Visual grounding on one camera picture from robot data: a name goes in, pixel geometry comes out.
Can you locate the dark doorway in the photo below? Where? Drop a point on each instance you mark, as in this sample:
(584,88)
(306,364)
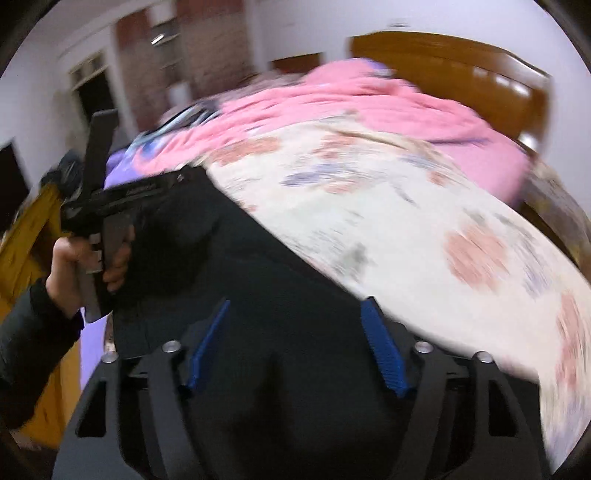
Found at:
(94,101)

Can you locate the person's left hand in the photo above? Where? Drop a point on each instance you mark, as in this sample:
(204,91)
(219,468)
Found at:
(64,272)

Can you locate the brown nightstand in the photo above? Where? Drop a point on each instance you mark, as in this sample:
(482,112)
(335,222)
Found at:
(298,63)

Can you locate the dark clothes pile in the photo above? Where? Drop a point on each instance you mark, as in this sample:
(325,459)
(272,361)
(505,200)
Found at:
(64,173)

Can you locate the yellow wooden cabinet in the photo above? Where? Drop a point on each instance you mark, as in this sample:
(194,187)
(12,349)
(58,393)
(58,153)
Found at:
(27,249)

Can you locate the person's left forearm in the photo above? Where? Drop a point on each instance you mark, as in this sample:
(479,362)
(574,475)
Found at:
(32,350)

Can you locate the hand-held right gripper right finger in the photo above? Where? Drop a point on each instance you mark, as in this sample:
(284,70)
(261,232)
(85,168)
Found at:
(383,347)

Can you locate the dark screen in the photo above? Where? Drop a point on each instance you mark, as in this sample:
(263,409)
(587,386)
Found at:
(10,184)

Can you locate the pink blanket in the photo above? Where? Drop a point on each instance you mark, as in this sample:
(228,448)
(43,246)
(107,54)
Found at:
(351,101)

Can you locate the brick pattern curtain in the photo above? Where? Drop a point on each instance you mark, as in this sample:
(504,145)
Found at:
(203,50)

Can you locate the floral blanket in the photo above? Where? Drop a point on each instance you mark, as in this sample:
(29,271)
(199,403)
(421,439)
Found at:
(415,240)

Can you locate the wooden headboard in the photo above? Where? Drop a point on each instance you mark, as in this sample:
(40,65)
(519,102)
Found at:
(461,69)

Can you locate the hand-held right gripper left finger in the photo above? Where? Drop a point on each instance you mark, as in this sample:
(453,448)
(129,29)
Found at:
(210,347)

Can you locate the black pants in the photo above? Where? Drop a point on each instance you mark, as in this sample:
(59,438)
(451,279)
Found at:
(277,286)

